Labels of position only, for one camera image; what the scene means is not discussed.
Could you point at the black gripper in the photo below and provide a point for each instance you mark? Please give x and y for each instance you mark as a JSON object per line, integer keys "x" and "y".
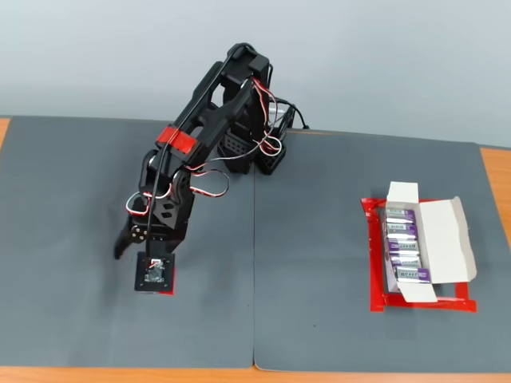
{"x": 136, "y": 234}

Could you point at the purple silver Bexel battery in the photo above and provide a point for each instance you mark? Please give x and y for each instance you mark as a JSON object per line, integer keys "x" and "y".
{"x": 401, "y": 215}
{"x": 401, "y": 228}
{"x": 413, "y": 275}
{"x": 403, "y": 247}
{"x": 405, "y": 261}

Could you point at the white cardboard box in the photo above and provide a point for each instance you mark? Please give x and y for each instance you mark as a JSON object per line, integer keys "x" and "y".
{"x": 443, "y": 239}

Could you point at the grey table mat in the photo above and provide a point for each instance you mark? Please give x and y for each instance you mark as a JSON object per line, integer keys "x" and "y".
{"x": 60, "y": 239}
{"x": 319, "y": 259}

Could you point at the red tape marker patch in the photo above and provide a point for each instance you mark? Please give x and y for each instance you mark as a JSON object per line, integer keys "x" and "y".
{"x": 167, "y": 294}

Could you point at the red tape band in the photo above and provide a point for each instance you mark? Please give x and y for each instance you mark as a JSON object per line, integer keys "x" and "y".
{"x": 179, "y": 140}

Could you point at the black table clamp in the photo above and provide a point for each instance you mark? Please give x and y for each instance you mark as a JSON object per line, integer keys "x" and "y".
{"x": 233, "y": 149}

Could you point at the red tape rectangle frame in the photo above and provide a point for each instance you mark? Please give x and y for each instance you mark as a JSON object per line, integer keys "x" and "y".
{"x": 375, "y": 279}

